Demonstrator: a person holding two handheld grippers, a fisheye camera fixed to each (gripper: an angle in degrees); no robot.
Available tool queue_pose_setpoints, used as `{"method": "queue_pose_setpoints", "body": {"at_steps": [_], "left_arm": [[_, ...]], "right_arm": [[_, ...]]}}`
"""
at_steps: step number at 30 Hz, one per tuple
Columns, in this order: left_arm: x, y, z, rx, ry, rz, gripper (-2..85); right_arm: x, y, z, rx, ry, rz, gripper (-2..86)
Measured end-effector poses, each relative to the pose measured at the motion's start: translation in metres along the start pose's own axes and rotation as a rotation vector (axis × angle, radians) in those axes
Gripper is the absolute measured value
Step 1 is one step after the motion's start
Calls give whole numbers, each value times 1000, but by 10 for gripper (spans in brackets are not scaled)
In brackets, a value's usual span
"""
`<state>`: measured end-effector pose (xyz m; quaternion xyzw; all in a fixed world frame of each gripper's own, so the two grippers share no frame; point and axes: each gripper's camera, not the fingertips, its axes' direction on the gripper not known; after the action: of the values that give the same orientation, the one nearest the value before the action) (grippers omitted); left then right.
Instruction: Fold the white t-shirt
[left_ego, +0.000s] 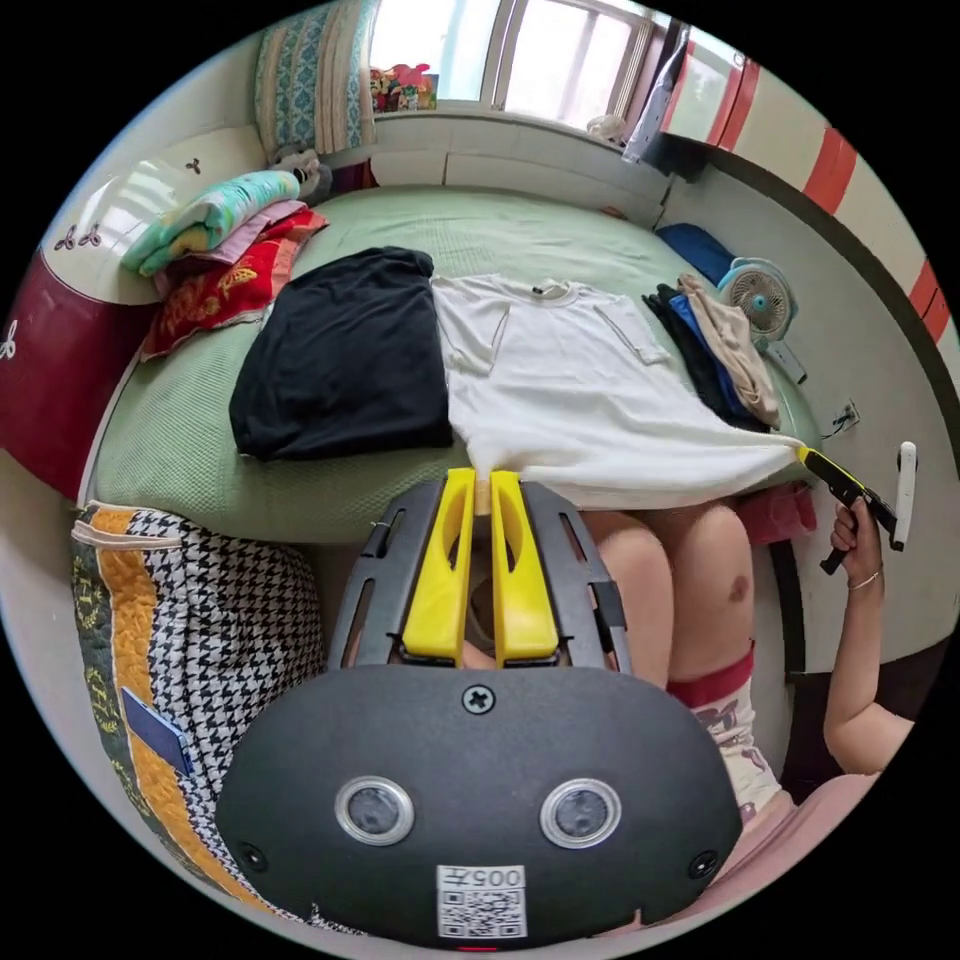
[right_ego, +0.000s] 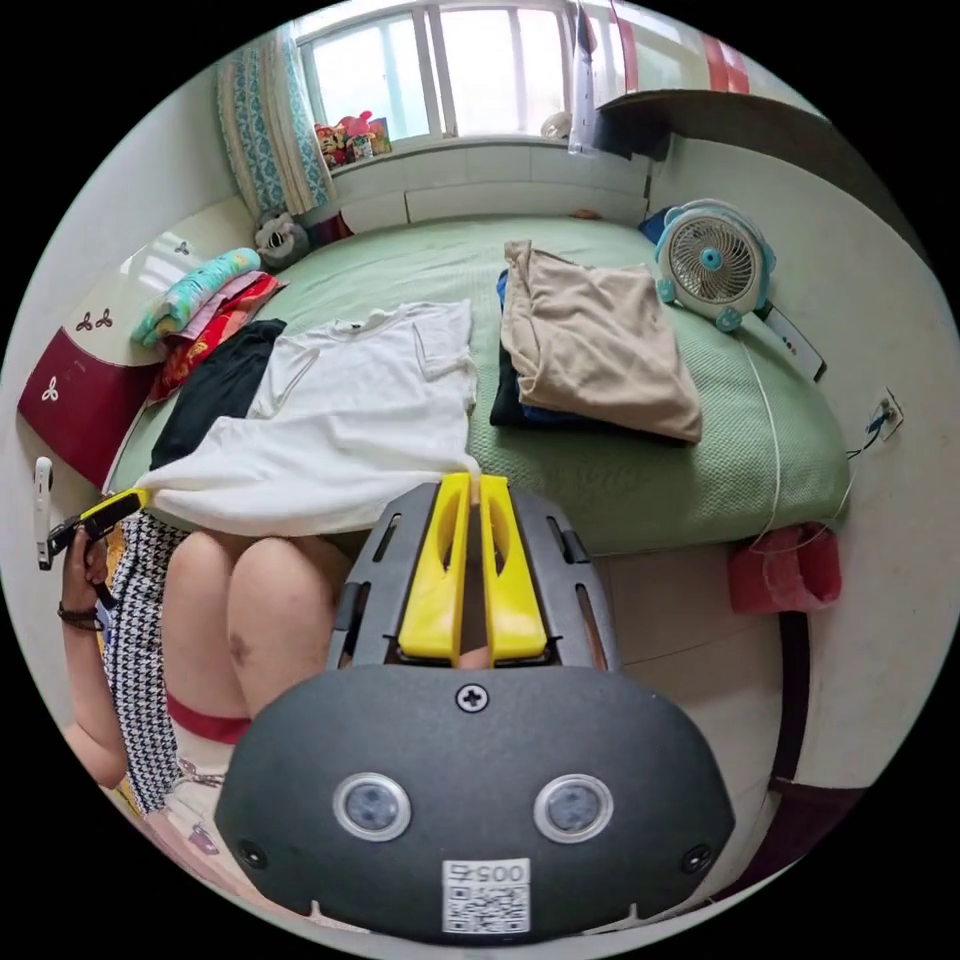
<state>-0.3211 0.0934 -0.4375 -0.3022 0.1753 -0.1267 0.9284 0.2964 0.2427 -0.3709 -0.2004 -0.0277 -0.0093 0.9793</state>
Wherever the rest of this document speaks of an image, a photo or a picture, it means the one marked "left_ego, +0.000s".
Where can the teal patterned curtain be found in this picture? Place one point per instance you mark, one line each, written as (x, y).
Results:
(315, 82)

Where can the white t-shirt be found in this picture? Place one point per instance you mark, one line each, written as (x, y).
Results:
(585, 390)

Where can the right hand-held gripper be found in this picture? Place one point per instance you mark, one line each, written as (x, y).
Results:
(883, 520)

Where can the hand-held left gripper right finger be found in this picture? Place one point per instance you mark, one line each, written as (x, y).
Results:
(529, 592)

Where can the pile of clothes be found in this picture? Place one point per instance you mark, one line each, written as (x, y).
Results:
(720, 352)

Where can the white remote control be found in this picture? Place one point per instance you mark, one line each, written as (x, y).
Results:
(789, 363)

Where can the houndstooth quilted bag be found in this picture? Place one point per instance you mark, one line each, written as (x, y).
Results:
(202, 615)

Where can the blue cushion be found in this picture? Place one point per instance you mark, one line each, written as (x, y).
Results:
(697, 250)

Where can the person's right hand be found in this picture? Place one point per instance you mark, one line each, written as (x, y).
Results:
(859, 551)

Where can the small blue and white fan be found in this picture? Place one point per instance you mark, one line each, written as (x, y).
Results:
(759, 300)

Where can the grey and white plush toy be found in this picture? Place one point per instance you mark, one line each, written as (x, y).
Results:
(304, 171)

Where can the green printed folded blanket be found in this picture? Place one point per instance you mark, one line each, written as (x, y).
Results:
(217, 214)

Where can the white wall socket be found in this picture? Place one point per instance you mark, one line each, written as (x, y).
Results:
(846, 416)

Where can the person's body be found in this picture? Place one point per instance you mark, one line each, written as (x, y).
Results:
(697, 577)

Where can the window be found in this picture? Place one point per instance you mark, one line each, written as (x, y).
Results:
(555, 52)

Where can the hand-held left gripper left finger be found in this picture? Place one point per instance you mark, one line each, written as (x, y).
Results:
(439, 592)

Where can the pink folded cloth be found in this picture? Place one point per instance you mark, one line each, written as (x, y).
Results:
(255, 229)

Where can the black folded garment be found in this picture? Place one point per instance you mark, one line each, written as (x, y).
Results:
(345, 360)

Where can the colourful toys on windowsill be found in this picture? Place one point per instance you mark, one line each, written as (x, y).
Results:
(401, 86)

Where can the bed with green mat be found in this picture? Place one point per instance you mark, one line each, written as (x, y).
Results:
(525, 232)

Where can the person's right forearm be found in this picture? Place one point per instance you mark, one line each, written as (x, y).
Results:
(855, 660)

